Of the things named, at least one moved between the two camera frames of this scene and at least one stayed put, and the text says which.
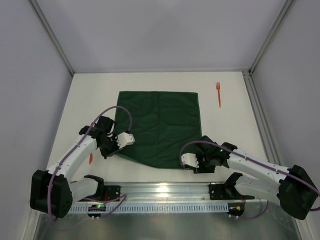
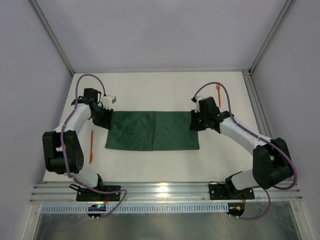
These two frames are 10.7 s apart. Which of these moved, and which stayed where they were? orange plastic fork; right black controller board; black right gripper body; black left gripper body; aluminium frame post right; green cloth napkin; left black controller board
Moved: black left gripper body; black right gripper body; green cloth napkin
Stayed: left black controller board; right black controller board; aluminium frame post right; orange plastic fork
